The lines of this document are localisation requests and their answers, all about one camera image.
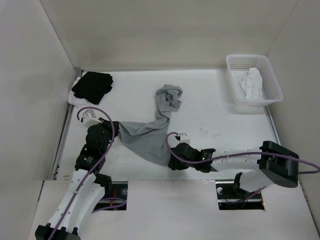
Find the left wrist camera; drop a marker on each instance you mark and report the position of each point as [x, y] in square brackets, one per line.
[87, 117]

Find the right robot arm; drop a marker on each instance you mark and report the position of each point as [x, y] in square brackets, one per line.
[255, 169]

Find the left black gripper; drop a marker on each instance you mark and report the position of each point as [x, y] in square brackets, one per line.
[108, 125]

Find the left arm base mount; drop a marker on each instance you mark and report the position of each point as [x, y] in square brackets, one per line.
[115, 199]

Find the folded black tank top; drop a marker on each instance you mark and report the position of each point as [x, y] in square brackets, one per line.
[93, 86]

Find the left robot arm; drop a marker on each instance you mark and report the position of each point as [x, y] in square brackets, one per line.
[87, 186]

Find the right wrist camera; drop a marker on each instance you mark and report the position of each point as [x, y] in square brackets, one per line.
[183, 138]

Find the white plastic basket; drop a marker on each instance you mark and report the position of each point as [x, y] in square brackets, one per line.
[238, 70]

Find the crumpled white tank top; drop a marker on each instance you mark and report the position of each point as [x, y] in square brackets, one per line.
[252, 84]

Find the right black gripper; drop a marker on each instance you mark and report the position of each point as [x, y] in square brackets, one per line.
[175, 165]

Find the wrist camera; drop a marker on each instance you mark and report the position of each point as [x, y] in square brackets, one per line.
[87, 117]
[183, 138]

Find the folded white tank top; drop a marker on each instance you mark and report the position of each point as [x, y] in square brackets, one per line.
[72, 99]

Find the grey tank top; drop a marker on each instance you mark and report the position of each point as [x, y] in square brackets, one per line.
[148, 139]

